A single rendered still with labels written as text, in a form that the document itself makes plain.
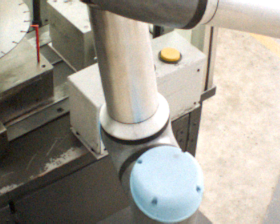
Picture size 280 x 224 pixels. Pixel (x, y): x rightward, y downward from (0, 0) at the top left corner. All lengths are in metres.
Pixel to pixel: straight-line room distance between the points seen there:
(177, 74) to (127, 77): 0.37
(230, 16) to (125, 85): 0.26
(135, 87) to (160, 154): 0.12
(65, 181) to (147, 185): 0.43
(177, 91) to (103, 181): 0.28
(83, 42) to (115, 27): 0.52
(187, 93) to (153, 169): 0.41
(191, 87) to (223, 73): 1.35
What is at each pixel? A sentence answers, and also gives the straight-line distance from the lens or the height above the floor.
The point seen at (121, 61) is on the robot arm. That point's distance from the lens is 0.93.
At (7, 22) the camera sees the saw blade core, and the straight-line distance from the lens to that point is 1.37.
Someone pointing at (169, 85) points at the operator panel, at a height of 0.86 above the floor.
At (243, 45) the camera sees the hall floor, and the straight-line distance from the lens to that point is 2.90.
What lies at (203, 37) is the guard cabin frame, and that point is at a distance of 1.36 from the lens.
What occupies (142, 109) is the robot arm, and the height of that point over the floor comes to 1.03.
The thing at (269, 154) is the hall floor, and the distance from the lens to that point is 2.40.
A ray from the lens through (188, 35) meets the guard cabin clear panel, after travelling 1.44.
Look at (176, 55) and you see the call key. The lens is 1.31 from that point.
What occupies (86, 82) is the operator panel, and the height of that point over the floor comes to 0.90.
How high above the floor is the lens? 1.72
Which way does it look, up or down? 44 degrees down
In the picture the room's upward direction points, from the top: 2 degrees clockwise
